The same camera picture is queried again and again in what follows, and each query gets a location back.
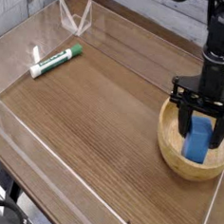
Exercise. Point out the blue block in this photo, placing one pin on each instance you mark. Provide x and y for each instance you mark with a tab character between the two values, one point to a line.
197	140

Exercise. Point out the brown wooden bowl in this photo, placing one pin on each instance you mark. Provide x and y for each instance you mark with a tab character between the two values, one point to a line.
170	146

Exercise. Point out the green white marker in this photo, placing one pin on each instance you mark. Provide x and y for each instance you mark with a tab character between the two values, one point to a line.
58	59

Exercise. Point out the clear acrylic tray wall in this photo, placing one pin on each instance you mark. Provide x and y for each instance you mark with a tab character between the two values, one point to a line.
82	138

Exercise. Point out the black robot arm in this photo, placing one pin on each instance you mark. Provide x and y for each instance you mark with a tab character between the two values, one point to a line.
204	93

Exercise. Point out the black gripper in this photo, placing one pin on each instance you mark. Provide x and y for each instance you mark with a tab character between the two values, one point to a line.
185	91

